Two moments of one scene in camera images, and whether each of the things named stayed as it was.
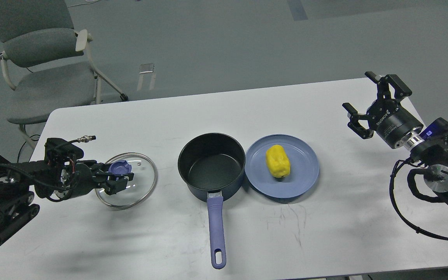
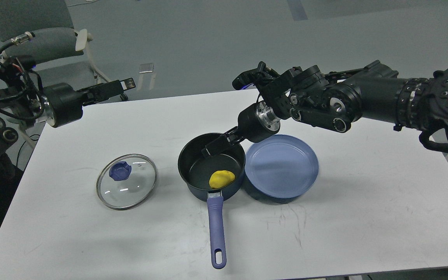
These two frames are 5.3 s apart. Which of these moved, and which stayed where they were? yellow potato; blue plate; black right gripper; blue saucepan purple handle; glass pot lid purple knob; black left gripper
Moved: black right gripper; black left gripper; yellow potato
Stayed: blue saucepan purple handle; blue plate; glass pot lid purple knob
